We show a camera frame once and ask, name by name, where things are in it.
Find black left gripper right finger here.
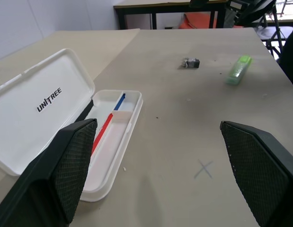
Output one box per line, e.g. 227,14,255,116
219,121,293,227

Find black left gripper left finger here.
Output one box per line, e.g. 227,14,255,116
0,118,98,227

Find white Unitree pencil case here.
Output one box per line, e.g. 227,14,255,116
0,48,144,203

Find red and blue pencil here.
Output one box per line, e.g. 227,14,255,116
90,93,126,157

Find green highlighter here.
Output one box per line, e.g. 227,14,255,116
225,55,252,85

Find worn grey black eraser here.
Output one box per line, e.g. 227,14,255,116
181,57,201,69

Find black tripod stand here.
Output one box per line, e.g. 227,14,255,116
257,4,289,59

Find orange chair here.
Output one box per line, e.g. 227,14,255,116
178,13,244,30

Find black framed table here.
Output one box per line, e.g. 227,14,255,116
113,0,229,30

